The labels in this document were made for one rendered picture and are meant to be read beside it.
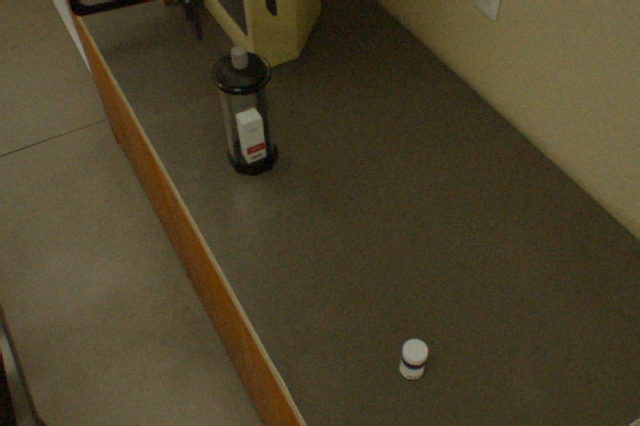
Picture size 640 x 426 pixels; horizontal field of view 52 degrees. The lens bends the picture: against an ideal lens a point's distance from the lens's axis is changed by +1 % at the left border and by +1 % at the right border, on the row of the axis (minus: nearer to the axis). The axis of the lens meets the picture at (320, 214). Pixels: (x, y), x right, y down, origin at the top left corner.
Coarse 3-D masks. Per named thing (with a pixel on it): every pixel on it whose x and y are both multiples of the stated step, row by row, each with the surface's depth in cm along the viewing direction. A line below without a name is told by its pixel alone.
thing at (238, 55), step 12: (240, 48) 114; (228, 60) 117; (240, 60) 114; (252, 60) 117; (216, 72) 116; (228, 72) 115; (240, 72) 115; (252, 72) 115; (264, 72) 116; (228, 84) 114; (240, 84) 114
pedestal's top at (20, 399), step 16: (0, 304) 117; (0, 320) 111; (0, 336) 109; (16, 352) 111; (16, 368) 105; (16, 384) 104; (16, 400) 102; (32, 400) 105; (16, 416) 100; (32, 416) 100
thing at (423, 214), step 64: (128, 64) 155; (192, 64) 155; (320, 64) 154; (384, 64) 154; (192, 128) 141; (320, 128) 140; (384, 128) 140; (448, 128) 139; (512, 128) 139; (192, 192) 129; (256, 192) 129; (320, 192) 128; (384, 192) 128; (448, 192) 128; (512, 192) 128; (576, 192) 127; (256, 256) 119; (320, 256) 118; (384, 256) 118; (448, 256) 118; (512, 256) 118; (576, 256) 118; (256, 320) 110; (320, 320) 110; (384, 320) 110; (448, 320) 110; (512, 320) 109; (576, 320) 109; (320, 384) 103; (384, 384) 102; (448, 384) 102; (512, 384) 102; (576, 384) 102
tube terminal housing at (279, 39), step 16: (208, 0) 165; (256, 0) 139; (288, 0) 143; (304, 0) 151; (320, 0) 165; (224, 16) 158; (256, 16) 142; (272, 16) 144; (288, 16) 146; (304, 16) 154; (240, 32) 152; (256, 32) 145; (272, 32) 147; (288, 32) 149; (304, 32) 157; (256, 48) 148; (272, 48) 150; (288, 48) 152; (272, 64) 153
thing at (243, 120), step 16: (224, 96) 118; (240, 96) 116; (256, 96) 117; (224, 112) 122; (240, 112) 119; (256, 112) 120; (240, 128) 122; (256, 128) 122; (272, 128) 128; (240, 144) 125; (256, 144) 125; (272, 144) 130; (240, 160) 129; (256, 160) 129
